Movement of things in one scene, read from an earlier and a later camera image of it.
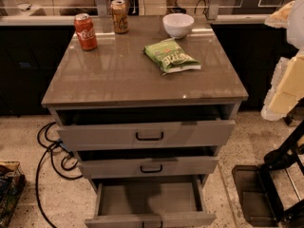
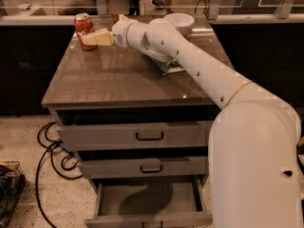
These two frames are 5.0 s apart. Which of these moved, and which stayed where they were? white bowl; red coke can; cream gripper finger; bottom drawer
Moved: cream gripper finger
Stayed: red coke can; bottom drawer; white bowl
